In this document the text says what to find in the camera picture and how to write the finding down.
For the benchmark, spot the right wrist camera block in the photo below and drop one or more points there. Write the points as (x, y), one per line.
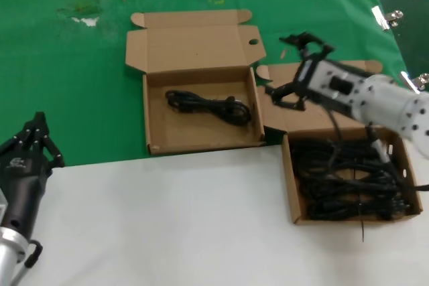
(321, 78)

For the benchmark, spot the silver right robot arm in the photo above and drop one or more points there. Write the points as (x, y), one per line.
(392, 105)

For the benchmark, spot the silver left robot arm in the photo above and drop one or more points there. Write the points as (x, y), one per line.
(8, 256)

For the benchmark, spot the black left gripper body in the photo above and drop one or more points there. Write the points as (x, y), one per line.
(20, 182)

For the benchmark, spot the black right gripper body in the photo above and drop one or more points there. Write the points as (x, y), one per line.
(306, 80)

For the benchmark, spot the open cardboard mailer box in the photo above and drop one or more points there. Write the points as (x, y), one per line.
(201, 135)
(301, 122)

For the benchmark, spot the silver binder clip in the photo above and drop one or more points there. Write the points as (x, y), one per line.
(407, 80)
(380, 18)

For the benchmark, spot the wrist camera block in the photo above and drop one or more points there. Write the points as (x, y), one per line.
(2, 204)
(321, 78)

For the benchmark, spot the short wooden stick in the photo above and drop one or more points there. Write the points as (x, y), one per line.
(283, 53)

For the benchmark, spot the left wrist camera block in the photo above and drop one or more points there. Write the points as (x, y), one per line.
(2, 204)

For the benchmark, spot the green table cloth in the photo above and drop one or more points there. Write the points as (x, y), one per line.
(67, 81)

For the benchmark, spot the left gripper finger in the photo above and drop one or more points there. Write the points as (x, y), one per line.
(23, 135)
(48, 145)

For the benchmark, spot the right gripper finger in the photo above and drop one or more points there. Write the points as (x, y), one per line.
(285, 96)
(315, 41)

